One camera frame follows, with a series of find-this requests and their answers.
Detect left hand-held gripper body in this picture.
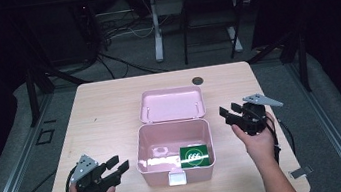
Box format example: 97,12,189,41
66,150,119,192

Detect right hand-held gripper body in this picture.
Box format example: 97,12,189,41
233,89,289,139

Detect green packet with white print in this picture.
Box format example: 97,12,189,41
178,142,212,170

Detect pink storage box with lid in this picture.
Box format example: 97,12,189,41
126,82,221,192

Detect person's right hand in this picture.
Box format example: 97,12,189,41
229,111,283,169

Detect black round table grommet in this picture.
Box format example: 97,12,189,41
190,75,205,87

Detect white desk leg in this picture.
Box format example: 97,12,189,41
147,0,168,64

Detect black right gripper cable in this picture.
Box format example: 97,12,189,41
263,112,299,166

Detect grey table bracket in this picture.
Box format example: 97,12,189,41
288,165,315,180

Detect black frame stand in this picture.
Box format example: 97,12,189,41
243,28,314,101
12,6,99,129

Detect black metal chair frame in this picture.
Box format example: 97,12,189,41
175,0,252,67

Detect bundle of floor cables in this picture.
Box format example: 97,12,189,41
89,4,171,83

